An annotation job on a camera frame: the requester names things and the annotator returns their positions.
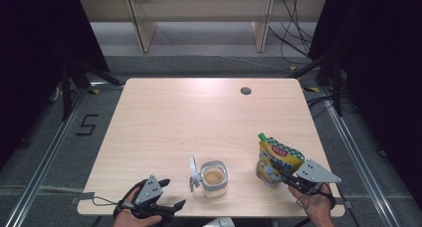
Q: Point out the light wooden shelf unit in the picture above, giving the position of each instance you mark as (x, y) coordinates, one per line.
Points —
(142, 31)

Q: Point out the grey tape strip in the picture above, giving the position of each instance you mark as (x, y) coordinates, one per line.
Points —
(343, 203)
(84, 197)

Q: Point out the yellow seasoning pouch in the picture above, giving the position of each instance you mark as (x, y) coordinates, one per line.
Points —
(278, 152)

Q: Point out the person's right hand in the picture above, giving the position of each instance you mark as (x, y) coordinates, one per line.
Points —
(316, 205)

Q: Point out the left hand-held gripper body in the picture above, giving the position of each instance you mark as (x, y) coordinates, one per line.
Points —
(149, 190)

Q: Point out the person's left hand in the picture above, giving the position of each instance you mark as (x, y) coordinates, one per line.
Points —
(126, 219)

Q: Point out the black curtain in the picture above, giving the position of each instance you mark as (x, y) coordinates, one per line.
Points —
(33, 54)
(381, 71)

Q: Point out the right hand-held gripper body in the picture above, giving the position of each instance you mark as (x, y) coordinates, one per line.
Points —
(313, 174)

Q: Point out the black metal stand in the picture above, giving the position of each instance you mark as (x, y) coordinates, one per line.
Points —
(66, 94)
(337, 87)

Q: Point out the metal floor rail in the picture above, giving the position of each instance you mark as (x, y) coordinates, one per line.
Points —
(43, 164)
(358, 160)

